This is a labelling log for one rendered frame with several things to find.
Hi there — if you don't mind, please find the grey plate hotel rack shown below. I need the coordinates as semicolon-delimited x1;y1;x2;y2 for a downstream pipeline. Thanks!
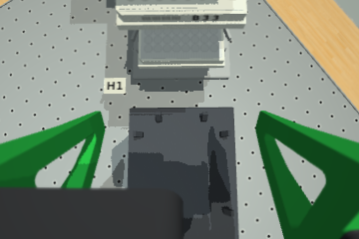
131;29;231;80

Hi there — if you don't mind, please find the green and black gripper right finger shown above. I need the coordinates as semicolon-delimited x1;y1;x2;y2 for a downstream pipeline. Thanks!
255;111;359;239

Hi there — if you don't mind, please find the grey well plate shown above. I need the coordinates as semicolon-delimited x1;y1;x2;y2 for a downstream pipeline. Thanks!
138;29;224;69

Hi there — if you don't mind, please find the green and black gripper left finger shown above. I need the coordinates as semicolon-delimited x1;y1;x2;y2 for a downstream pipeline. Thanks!
0;111;105;188

